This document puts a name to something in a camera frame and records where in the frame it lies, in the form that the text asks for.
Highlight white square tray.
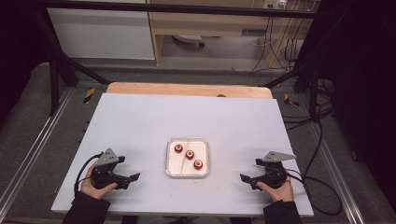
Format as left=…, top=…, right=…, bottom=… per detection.
left=165, top=137, right=210, bottom=179

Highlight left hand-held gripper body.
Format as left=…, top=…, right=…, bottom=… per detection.
left=90, top=147, right=131, bottom=190

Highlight thin wooden skewer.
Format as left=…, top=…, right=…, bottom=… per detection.
left=178, top=138, right=190, bottom=175

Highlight light wooden desk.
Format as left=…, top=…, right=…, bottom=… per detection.
left=146, top=0, right=321, bottom=68

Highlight white power strip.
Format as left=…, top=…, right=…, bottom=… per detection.
left=262, top=0, right=288, bottom=9

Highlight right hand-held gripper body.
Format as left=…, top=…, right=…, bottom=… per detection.
left=248, top=150, right=297, bottom=190

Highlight hand-held gripper cable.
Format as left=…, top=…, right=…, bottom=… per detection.
left=73, top=151, right=104, bottom=195
left=284, top=119, right=344, bottom=217

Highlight aluminium floor rail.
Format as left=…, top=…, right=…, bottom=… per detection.
left=309, top=120, right=365, bottom=224
left=0, top=88, right=74, bottom=213

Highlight right hand-held gripper cable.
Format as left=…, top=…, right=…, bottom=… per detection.
left=284, top=119, right=344, bottom=217

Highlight person's left hand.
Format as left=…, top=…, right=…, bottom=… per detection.
left=81, top=166, right=119, bottom=200

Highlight white cabinet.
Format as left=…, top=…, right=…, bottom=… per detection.
left=46, top=7, right=156, bottom=61

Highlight person's right hand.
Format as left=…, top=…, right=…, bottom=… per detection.
left=257, top=169, right=295, bottom=203

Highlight hanging black cables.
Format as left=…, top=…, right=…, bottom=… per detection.
left=250, top=15, right=312, bottom=74

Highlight light wooden table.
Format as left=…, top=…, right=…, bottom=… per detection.
left=106, top=81, right=274, bottom=100

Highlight left hand-held gripper cable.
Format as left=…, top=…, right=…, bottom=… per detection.
left=73, top=151, right=104, bottom=195

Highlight black curtain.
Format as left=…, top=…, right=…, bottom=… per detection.
left=317, top=0, right=396, bottom=213
left=0, top=0, right=50, bottom=122

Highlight black metal frame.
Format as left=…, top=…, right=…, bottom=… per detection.
left=31, top=0, right=331, bottom=122

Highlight black floor cables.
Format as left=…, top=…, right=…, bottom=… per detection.
left=281, top=78, right=335, bottom=132

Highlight white chair base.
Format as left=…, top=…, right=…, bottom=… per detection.
left=172, top=35, right=205, bottom=49

